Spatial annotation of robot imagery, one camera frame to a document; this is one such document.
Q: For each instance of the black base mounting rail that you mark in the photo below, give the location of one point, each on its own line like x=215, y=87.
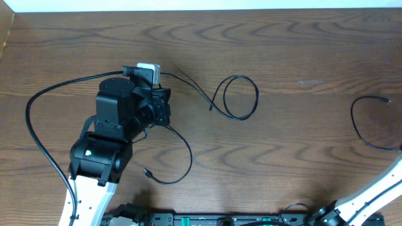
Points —
x=169, y=219

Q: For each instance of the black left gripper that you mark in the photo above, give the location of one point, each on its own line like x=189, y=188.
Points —
x=161, y=105

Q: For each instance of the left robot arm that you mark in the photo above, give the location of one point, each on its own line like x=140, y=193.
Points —
x=124, y=109

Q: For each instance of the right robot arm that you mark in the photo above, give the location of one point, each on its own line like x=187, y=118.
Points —
x=355, y=209

